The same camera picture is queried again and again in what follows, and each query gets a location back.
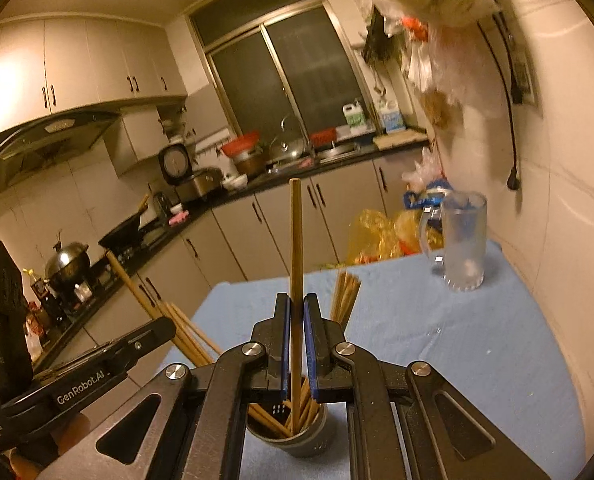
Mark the white utensil rail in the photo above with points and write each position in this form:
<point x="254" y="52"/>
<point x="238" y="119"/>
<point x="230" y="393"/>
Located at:
<point x="212" y="144"/>

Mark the white jug blue label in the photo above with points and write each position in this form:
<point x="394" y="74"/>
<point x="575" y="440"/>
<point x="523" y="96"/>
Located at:
<point x="391" y="119"/>

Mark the large translucent plastic bag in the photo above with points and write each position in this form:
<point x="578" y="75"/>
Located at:
<point x="442" y="70"/>

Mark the red plastic basket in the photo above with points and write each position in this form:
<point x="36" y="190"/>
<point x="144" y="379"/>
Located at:
<point x="323" y="137"/>

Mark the slender wooden chopstick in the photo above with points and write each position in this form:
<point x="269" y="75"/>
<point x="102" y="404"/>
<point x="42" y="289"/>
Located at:
<point x="295" y="240"/>

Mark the range hood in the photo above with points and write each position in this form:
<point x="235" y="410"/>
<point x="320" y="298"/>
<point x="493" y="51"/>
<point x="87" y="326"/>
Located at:
<point x="42" y="145"/>

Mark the blue plastic bag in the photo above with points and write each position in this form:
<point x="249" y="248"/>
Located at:
<point x="417" y="200"/>

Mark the wall power socket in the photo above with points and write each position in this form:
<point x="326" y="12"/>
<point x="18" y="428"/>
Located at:
<point x="527" y="82"/>

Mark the white plastic shopping bag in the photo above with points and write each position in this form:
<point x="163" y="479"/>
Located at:
<point x="34" y="345"/>

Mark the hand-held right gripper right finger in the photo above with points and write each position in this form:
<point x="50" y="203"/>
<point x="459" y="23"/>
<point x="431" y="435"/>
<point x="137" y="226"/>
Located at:
<point x="310" y="350"/>

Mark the yellow plastic bag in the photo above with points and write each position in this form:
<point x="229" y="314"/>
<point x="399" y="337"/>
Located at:
<point x="377" y="235"/>

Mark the crumpled clear plastic bag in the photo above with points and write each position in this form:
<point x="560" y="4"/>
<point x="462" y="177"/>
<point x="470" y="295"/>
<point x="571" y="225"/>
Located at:
<point x="427" y="170"/>

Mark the black kitchen countertop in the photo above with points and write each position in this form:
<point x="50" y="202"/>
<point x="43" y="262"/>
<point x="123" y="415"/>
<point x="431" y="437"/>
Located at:
<point x="202" y="208"/>

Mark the dark glass jar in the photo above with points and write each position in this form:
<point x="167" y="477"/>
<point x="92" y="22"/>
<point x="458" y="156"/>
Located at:
<point x="56" y="312"/>

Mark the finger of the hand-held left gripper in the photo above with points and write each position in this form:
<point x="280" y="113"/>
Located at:
<point x="152" y="340"/>

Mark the wooden cutting board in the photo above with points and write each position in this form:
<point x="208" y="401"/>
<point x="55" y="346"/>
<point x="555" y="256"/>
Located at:
<point x="399" y="139"/>

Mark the red plastic basin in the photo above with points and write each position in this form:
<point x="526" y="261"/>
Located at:
<point x="240" y="146"/>

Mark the blue table cloth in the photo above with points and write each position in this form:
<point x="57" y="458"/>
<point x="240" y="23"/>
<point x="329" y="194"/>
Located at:
<point x="452" y="335"/>

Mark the grey upper wall cabinets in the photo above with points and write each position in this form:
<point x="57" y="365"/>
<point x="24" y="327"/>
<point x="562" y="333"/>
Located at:
<point x="77" y="70"/>

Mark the black utensil holder cup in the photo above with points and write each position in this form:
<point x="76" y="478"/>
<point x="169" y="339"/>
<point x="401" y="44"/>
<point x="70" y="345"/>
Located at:
<point x="302" y="447"/>

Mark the bunch of wooden chopsticks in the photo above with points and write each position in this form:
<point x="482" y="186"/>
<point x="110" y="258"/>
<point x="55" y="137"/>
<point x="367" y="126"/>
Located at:
<point x="344" y="300"/>

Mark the steel sink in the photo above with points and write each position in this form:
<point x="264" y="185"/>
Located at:
<point x="339" y="151"/>

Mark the black gas stove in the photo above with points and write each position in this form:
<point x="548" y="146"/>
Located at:
<point x="149" y="242"/>

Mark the silver rice cooker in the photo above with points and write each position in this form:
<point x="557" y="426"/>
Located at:
<point x="202" y="185"/>

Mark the dark sliding window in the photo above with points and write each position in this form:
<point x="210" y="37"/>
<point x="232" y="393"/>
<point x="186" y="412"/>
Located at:
<point x="287" y="60"/>

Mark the person's left hand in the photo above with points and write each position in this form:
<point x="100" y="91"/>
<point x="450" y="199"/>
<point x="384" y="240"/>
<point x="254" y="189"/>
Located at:
<point x="72" y="432"/>

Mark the clear glass mug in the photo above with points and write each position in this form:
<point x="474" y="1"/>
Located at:
<point x="464" y="250"/>

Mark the steel faucet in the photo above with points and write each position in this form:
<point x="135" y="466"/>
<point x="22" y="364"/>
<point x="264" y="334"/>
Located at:
<point x="308" y="147"/>

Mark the wok with steel lid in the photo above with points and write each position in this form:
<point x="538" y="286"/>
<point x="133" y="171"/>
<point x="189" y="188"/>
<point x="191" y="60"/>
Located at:
<point x="67" y="260"/>

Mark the small bag of brown goods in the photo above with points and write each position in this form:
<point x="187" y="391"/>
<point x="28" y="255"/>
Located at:
<point x="437" y="107"/>

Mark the black frying pan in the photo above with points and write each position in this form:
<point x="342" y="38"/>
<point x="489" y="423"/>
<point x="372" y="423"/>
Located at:
<point x="122" y="235"/>

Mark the white jug green label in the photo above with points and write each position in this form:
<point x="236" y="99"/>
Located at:
<point x="355" y="120"/>

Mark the pink cloth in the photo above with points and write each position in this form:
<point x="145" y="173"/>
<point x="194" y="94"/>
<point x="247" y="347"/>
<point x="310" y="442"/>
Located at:
<point x="179" y="220"/>

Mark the yellow-capped oil bottle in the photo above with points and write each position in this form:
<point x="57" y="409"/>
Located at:
<point x="39" y="290"/>

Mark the small clear container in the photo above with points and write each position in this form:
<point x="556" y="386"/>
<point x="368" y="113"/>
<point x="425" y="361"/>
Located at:
<point x="82" y="292"/>

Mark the small wall shelf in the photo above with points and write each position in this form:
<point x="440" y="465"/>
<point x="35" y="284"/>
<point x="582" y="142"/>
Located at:
<point x="172" y="125"/>

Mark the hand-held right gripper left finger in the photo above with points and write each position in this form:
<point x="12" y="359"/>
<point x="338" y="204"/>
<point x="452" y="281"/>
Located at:
<point x="285" y="350"/>

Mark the grey kitchen base cabinets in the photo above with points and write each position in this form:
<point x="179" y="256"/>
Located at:
<point x="237" y="240"/>

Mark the glass pot lid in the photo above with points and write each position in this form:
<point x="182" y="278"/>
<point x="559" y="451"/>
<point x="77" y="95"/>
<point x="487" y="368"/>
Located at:
<point x="287" y="150"/>

